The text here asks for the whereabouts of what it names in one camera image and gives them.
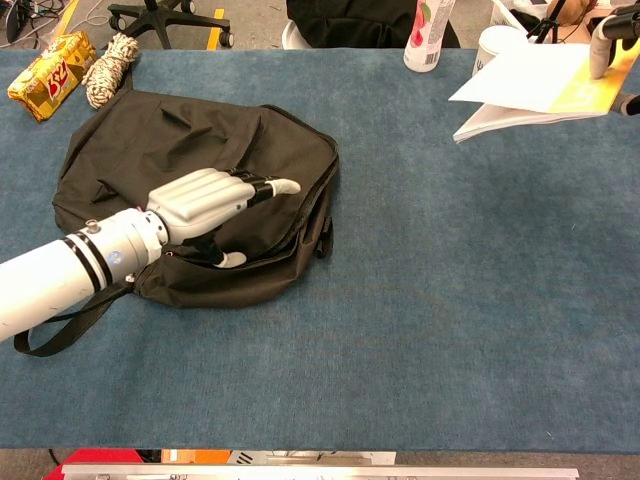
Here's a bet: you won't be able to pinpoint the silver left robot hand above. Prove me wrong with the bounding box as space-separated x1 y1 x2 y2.
144 167 302 269

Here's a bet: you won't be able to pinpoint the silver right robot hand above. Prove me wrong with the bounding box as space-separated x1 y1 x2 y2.
588 5 640 119

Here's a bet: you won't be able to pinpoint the black fabric backpack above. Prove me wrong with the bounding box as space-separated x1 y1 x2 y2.
13 82 341 357

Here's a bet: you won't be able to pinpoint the white and yellow booklet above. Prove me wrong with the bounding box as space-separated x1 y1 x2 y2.
448 42 629 145

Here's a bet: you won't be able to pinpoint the black tripod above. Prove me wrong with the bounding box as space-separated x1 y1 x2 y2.
525 0 569 45

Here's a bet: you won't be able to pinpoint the white paper cup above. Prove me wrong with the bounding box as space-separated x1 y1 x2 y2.
474 24 529 76

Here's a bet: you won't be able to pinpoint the white bottle with fruit print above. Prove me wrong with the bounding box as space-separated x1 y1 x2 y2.
402 0 457 73

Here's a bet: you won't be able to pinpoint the black office chair base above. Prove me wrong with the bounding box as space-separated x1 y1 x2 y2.
107 0 235 50

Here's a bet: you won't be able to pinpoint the yellow snack package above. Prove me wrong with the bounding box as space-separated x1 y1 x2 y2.
6 30 99 123

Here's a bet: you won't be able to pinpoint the black cloth on chair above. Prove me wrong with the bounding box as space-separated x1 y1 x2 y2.
286 0 461 50

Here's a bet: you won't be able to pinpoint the blue felt table cover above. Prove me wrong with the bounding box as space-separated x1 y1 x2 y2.
0 47 640 451

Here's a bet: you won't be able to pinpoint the orange box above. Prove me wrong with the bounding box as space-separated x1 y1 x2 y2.
160 448 232 465

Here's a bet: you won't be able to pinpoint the red panel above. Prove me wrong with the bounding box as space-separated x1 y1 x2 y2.
47 448 151 480

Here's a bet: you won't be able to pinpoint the white speckled rope bundle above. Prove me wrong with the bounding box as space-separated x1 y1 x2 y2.
81 32 141 112

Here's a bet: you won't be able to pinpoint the tangled floor cables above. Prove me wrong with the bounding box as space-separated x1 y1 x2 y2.
0 0 66 44

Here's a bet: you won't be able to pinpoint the aluminium profile rail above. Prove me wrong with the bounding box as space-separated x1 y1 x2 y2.
59 463 581 480

